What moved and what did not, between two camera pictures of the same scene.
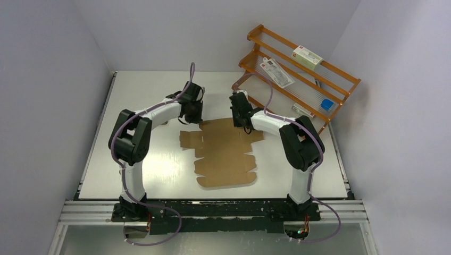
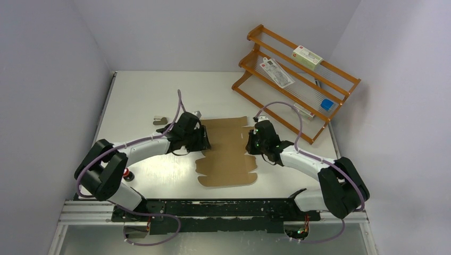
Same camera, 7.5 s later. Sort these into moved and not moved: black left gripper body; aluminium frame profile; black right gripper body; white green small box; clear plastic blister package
Moved: black left gripper body; black right gripper body
Not moved: clear plastic blister package; aluminium frame profile; white green small box
